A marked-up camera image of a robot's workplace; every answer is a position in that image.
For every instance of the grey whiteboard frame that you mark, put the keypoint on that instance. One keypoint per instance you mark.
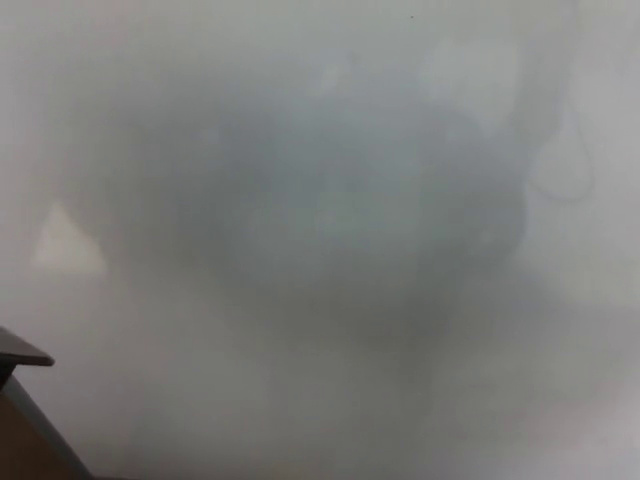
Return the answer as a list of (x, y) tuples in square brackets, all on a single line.
[(40, 430)]

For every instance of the black magnetic marker holder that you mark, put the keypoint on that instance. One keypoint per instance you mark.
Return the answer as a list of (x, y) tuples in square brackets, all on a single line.
[(20, 350)]

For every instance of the white whiteboard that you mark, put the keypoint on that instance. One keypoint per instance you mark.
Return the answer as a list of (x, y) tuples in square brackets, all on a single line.
[(400, 150)]

